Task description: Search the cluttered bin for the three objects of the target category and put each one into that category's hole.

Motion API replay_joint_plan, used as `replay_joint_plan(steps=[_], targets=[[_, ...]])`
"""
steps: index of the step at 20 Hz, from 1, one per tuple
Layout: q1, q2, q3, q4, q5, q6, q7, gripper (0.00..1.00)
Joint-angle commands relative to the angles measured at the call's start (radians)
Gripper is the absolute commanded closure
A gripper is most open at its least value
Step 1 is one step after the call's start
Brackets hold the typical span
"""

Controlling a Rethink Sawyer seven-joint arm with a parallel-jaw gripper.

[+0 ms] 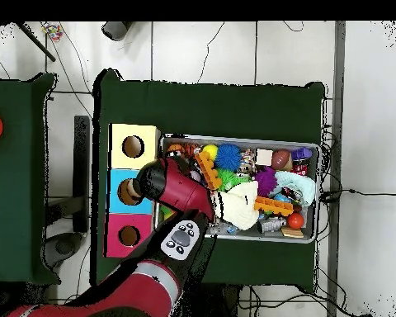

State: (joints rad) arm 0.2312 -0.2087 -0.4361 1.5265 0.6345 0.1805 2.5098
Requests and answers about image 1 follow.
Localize orange toy brick round studs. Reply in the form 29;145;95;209
196;151;224;192

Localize wooden box three holes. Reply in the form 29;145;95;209
105;123;163;258

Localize clear shallow mesh bin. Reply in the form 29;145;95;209
155;134;321;244

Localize yellow ball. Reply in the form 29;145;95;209
201;144;219;163

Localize green spiky ball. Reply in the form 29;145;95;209
216;168;239;192

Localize small orange basketball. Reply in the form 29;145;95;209
166;142;189;159

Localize blue spiky ball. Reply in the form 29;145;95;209
214;143;243;172

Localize cream knitted cloth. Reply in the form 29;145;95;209
214;182;261;231

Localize purple spiky ball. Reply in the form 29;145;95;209
253;168;279;198

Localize long flat orange toy brick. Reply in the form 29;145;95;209
253;196;295;218

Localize brown toy football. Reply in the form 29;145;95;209
271;149;292;170

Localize light blue cloth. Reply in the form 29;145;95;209
275;170;317;207

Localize black upright bar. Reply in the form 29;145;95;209
73;115;92;234

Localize grey round base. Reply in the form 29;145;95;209
45;232;87;268

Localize grey object on floor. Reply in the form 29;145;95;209
101;21;133;41

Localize dark green side table cloth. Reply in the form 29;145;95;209
0;72;59;286

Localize small colourful item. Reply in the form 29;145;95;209
42;22;64;42

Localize black stick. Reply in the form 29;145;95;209
12;21;57;63

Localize black power cable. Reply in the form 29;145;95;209
319;187;396;202

